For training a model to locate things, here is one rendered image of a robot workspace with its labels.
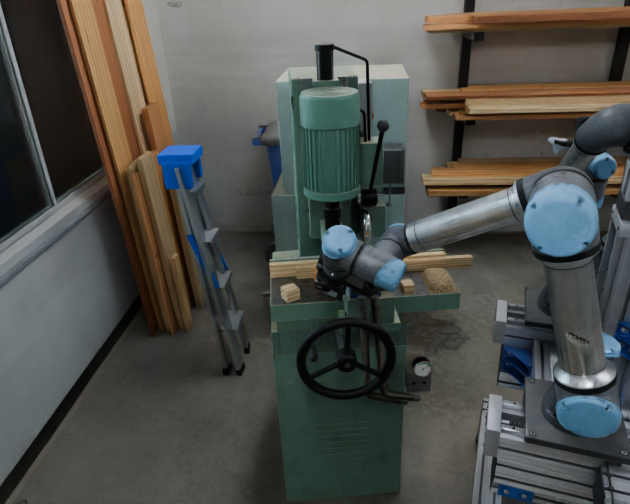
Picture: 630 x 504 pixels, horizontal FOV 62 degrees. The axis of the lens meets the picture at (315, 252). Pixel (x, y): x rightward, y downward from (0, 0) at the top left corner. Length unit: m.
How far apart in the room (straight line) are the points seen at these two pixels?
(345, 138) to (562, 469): 1.02
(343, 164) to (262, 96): 2.45
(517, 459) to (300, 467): 0.89
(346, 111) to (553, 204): 0.71
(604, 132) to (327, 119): 0.74
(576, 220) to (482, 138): 3.08
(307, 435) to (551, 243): 1.24
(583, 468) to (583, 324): 0.49
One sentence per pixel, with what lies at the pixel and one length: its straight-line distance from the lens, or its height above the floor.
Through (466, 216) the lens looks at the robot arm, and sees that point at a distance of 1.18.
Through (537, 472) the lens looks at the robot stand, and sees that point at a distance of 1.52.
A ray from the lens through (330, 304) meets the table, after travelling 1.63.
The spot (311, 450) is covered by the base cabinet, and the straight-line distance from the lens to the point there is 2.03.
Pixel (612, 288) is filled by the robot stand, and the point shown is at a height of 1.08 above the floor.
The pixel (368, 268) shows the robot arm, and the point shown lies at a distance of 1.14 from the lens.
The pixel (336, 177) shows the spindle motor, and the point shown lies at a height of 1.28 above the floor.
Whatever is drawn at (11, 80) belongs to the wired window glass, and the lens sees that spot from 2.63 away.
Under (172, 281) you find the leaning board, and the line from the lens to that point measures 3.04.
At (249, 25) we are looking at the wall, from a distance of 3.90.
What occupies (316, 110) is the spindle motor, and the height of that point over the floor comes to 1.47.
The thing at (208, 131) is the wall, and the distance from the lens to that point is 4.09.
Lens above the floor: 1.77
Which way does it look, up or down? 27 degrees down
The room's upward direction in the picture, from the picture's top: 3 degrees counter-clockwise
